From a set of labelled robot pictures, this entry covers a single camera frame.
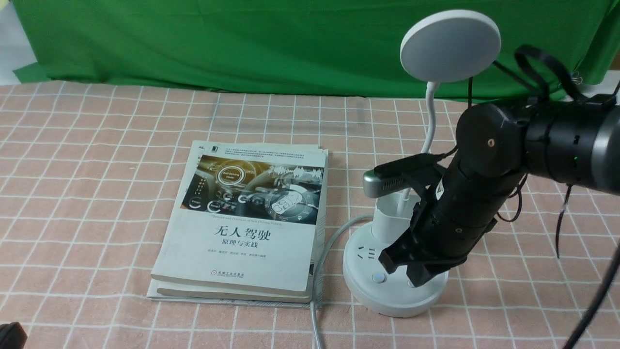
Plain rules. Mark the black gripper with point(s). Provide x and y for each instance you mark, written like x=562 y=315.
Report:
x=458 y=205

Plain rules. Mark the white desk lamp with socket base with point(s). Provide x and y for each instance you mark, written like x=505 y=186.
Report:
x=448 y=46

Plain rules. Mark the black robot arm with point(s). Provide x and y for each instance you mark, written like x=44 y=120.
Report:
x=498 y=144

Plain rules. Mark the white self-driving textbook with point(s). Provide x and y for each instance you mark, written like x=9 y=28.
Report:
x=242 y=232

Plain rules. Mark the green backdrop cloth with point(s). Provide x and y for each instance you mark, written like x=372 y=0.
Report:
x=300 y=47

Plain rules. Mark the metal binder clip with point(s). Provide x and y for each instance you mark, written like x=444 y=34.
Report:
x=577 y=79

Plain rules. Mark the lower book under textbook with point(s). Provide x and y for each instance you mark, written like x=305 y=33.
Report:
x=317 y=271

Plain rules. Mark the pink checkered tablecloth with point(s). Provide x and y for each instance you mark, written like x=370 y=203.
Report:
x=88 y=175

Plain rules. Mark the black object at corner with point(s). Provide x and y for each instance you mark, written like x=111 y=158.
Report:
x=12 y=336

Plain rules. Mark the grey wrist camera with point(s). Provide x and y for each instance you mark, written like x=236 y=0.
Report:
x=416 y=172

